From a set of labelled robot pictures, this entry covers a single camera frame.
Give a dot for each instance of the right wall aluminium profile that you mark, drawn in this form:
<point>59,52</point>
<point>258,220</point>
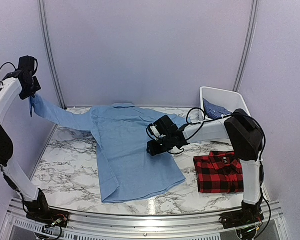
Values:
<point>251,29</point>

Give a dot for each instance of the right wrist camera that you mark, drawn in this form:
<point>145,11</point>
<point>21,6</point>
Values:
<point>161,128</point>

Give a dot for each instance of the dark blue patterned shirt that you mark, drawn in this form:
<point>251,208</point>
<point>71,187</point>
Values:
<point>214,111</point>

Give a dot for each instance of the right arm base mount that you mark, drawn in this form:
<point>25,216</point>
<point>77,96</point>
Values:
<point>239,218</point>

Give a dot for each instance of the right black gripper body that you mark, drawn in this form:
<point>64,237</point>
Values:
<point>165,146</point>

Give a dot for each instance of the left wall aluminium profile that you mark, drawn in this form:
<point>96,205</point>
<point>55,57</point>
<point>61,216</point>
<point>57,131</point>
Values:
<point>49,53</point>

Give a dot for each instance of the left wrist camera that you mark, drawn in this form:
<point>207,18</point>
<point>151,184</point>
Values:
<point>28,63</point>

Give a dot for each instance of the white plastic bin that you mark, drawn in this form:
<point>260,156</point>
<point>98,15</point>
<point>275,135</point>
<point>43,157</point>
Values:
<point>229,100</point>

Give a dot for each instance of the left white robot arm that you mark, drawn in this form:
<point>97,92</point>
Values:
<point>19,83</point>

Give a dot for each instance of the aluminium table front rail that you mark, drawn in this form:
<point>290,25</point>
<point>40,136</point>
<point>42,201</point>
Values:
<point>101,226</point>

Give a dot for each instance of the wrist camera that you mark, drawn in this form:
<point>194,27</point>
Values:
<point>161,128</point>
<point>28,63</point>

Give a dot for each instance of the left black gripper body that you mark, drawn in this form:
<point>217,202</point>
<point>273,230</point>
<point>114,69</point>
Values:
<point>30,89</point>

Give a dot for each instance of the red black plaid shirt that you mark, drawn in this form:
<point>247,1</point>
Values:
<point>220,172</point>

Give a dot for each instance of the wall aluminium profile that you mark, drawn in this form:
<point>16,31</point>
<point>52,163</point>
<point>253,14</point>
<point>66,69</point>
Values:
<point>49,53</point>
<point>251,29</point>

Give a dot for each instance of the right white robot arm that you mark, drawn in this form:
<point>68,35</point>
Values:
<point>248,141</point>

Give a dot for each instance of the light blue long sleeve shirt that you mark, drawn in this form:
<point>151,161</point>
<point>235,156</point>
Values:
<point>126,171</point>

